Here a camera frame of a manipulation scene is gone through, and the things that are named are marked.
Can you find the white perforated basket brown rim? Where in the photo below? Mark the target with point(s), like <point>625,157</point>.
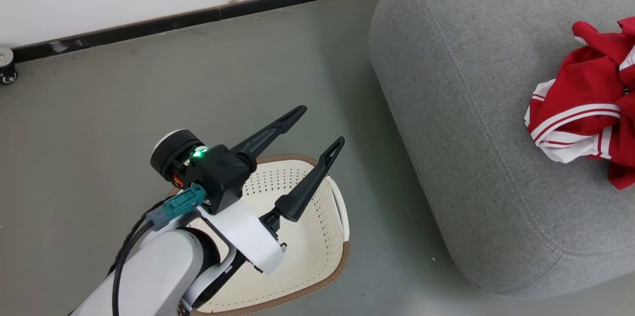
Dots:
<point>312,256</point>

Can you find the small black caster wheel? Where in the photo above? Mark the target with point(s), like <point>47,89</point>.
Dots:
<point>7,70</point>

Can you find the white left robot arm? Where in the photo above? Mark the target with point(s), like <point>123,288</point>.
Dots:
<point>158,271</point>

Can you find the black baseboard strip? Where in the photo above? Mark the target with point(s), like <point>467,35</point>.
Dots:
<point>198,16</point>

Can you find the red garment with white stripes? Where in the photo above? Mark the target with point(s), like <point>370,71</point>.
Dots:
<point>570,127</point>

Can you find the plain red garment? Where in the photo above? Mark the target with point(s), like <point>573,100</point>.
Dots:
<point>595,68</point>

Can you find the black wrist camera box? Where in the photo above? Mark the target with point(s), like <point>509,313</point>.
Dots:
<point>223,172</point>

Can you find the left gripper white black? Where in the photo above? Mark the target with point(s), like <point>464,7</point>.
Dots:
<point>173,155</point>

